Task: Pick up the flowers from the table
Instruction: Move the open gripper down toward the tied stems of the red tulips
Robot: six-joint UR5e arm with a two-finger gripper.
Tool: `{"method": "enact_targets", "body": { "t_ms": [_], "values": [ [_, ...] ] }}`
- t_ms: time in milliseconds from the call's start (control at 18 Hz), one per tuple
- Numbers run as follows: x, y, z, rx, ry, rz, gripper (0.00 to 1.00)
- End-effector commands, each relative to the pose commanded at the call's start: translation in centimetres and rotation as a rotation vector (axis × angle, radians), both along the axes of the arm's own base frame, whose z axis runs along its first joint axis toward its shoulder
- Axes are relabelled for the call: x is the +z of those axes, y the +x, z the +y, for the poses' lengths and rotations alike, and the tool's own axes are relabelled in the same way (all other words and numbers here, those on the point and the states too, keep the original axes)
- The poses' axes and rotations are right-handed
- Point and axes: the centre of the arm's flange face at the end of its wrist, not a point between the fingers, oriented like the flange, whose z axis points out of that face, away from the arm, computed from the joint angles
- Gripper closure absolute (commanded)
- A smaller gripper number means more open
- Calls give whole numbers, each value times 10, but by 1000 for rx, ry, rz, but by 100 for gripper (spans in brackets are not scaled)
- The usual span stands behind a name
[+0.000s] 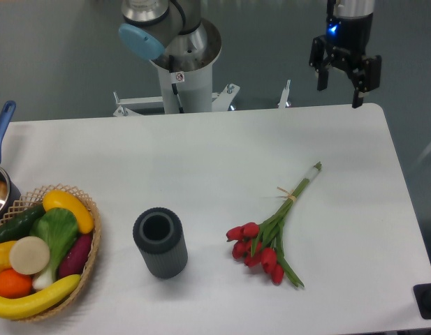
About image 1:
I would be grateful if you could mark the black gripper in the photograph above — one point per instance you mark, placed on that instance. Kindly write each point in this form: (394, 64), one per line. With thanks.
(342, 46)

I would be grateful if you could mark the red tulip bouquet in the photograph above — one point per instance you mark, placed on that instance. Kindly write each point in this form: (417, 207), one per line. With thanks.
(263, 243)

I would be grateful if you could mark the black device at table edge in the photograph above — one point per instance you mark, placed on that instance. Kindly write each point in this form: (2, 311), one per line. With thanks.
(422, 294)

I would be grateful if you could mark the dark grey ribbed vase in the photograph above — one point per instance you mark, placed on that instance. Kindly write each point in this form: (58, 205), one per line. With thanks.
(159, 236)

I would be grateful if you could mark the yellow squash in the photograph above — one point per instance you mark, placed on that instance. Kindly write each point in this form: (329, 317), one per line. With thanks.
(61, 199)

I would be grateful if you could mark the green bok choy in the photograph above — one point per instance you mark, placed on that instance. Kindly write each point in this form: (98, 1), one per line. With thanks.
(58, 228)

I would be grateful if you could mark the purple sweet potato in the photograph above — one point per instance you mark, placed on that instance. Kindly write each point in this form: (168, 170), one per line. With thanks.
(75, 260)

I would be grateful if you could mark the woven wicker basket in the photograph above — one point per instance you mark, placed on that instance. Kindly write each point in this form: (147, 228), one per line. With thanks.
(35, 197)

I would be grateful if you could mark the green cucumber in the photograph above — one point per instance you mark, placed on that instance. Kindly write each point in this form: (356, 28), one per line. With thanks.
(20, 225)

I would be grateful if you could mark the beige round disc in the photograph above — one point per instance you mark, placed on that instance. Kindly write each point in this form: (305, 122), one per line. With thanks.
(29, 255)

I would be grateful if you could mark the yellow bell pepper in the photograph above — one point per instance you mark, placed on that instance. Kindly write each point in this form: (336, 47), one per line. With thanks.
(5, 248)

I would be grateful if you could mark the orange fruit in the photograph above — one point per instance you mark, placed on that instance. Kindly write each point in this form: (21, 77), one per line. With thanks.
(14, 285)

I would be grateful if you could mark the yellow banana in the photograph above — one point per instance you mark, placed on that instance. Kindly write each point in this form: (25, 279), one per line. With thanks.
(31, 305)

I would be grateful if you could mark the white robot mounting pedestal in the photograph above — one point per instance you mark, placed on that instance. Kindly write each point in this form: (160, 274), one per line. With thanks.
(182, 92)

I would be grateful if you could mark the blue handled saucepan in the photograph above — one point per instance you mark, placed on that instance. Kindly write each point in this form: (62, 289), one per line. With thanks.
(8, 190)

